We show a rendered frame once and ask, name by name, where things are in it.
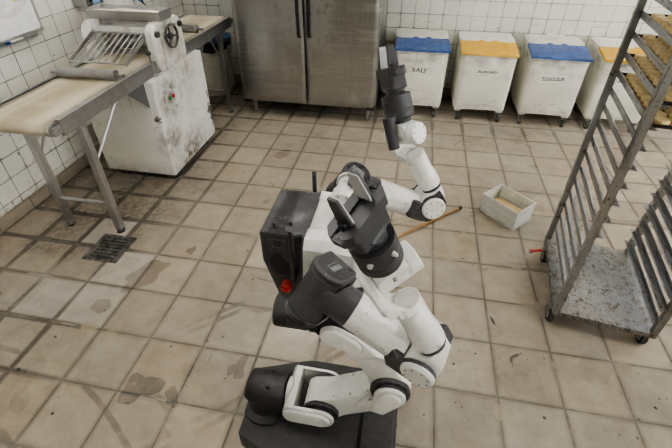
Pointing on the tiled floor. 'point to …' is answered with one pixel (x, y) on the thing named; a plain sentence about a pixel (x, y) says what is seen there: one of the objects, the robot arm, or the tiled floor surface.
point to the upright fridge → (308, 23)
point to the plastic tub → (507, 206)
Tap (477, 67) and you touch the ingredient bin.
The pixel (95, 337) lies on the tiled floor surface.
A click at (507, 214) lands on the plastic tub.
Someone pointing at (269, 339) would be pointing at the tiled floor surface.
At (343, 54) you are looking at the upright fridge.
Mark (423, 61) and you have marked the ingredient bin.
